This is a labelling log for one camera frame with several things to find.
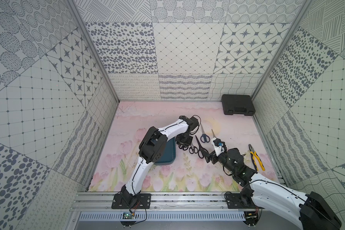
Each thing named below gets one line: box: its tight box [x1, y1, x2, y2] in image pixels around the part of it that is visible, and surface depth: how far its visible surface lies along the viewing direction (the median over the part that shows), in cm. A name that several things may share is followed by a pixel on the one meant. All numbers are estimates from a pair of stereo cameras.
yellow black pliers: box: [248, 143, 266, 172], surface depth 90 cm
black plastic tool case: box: [221, 93, 256, 116], surface depth 116 cm
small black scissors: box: [188, 143, 198, 154], surface depth 95 cm
